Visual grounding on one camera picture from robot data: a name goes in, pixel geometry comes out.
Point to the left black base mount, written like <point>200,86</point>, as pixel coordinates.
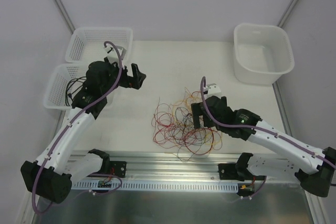
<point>115,168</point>

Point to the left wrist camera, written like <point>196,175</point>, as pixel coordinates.
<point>115,52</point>

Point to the white solid tub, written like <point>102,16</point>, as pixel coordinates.
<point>262,54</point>

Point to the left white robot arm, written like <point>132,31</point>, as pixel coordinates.
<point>49,176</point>

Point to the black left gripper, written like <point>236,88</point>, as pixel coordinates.
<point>130,79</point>

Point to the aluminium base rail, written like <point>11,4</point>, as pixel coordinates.
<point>172,167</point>

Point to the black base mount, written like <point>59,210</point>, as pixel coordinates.
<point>231,171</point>
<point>115,168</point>

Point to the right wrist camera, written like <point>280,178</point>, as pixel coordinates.
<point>212,90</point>

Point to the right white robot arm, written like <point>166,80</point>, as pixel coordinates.
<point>313,168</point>

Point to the white perforated basket near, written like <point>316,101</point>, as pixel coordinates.
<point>80,84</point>

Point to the white slotted cable duct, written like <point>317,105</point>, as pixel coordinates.
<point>138,185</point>

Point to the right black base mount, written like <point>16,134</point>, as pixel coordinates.
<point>231,171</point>

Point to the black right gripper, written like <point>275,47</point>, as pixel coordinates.
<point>203,110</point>

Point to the white perforated basket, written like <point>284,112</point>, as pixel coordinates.
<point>80,84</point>
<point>87,43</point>

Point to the white perforated basket far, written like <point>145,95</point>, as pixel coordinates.
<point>87,43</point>

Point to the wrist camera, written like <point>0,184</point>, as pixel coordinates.
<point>212,90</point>
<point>115,52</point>

